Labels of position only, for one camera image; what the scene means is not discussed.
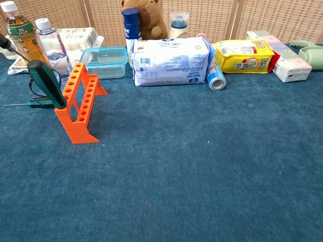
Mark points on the orange screwdriver rack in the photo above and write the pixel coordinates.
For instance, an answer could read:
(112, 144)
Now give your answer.
(75, 128)

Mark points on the blue carpet table cover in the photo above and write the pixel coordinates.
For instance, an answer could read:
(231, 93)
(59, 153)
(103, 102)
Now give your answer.
(176, 164)

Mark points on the white wet wipes pack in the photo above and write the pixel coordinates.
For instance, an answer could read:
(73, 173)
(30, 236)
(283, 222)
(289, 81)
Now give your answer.
(171, 60)

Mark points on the blue plastic wrap roll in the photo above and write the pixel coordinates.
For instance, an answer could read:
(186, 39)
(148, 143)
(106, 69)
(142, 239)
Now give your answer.
(215, 78)

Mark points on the clear container with blue lid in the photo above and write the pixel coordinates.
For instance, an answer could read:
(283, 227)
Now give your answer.
(106, 63)

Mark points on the white sauce bottle clear cap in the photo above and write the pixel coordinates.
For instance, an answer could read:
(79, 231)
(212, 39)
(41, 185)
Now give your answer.
(178, 30)

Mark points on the blue and white spray can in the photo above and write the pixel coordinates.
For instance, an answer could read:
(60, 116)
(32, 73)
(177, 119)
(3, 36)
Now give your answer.
(131, 27)

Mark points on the brown capybara plush toy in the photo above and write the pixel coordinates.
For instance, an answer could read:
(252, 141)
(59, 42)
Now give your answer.
(151, 20)

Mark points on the yellow Lipo biscuit bag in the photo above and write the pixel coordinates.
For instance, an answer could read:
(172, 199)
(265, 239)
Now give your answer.
(242, 58)

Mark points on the wicker folding screen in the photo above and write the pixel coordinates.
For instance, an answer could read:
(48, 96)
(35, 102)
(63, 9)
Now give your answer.
(214, 15)

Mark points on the white egg carton package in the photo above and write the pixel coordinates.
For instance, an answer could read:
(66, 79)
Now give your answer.
(75, 37)

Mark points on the red and yellow snack box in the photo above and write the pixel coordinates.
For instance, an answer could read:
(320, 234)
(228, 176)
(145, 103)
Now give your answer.
(275, 60)

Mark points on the clear water bottle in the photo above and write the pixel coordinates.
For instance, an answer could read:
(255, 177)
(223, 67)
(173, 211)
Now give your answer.
(54, 48)

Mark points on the pastel tissue box pack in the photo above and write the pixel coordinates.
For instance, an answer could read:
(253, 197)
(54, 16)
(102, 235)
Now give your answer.
(290, 65)

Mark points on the green tea bottle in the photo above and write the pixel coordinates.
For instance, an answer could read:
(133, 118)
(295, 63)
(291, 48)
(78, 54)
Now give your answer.
(25, 43)

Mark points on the pale green lint roller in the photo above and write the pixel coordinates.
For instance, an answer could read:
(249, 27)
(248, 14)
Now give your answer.
(310, 53)

